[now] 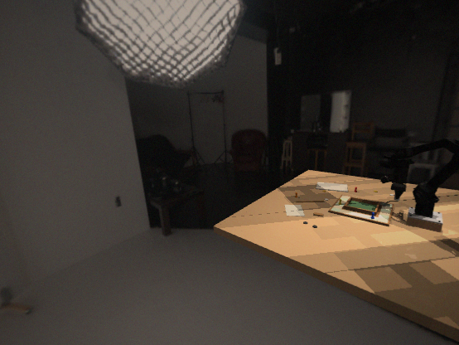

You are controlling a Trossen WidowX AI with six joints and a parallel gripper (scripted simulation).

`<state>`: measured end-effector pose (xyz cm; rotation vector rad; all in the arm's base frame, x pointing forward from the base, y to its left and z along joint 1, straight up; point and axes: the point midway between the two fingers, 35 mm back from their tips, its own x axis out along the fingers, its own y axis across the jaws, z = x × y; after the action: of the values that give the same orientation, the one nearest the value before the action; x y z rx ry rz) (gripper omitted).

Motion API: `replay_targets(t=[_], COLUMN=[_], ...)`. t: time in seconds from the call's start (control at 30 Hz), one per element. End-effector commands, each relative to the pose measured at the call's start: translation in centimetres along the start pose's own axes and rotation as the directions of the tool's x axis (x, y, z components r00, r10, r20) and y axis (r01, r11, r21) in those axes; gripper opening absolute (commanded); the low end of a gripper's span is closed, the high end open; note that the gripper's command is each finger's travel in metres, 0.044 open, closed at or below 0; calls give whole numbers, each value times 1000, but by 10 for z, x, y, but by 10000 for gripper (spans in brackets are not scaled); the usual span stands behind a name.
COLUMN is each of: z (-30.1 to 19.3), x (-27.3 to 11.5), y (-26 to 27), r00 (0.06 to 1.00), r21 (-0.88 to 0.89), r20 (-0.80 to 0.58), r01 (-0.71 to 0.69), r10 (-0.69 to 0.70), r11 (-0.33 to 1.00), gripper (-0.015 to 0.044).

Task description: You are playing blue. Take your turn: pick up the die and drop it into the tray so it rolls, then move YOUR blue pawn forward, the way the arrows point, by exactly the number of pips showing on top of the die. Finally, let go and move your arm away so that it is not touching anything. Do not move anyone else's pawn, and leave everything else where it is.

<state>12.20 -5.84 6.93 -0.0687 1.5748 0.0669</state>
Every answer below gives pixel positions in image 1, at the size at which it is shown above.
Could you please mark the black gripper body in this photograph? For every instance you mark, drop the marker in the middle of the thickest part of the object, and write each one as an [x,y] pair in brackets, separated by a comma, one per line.
[400,178]

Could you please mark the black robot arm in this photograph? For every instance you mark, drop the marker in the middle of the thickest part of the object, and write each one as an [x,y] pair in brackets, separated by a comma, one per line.
[424,193]

